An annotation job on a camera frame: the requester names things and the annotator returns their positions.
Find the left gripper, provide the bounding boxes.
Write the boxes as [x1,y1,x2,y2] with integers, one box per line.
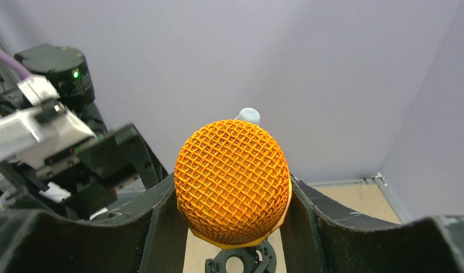
[0,123,168,220]

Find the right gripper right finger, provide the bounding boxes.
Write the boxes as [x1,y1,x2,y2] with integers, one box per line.
[280,175,464,272]

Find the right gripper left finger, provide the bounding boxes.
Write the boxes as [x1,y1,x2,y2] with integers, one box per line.
[0,176,188,272]

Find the orange microphone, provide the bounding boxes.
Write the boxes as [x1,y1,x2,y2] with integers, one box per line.
[173,119,293,249]

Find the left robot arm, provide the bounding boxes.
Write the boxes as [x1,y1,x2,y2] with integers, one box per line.
[0,44,167,220]

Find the white microphone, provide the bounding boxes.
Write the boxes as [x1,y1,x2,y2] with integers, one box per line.
[235,107,261,126]

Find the black shock-mount microphone stand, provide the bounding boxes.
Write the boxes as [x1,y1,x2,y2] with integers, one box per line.
[205,239,277,273]

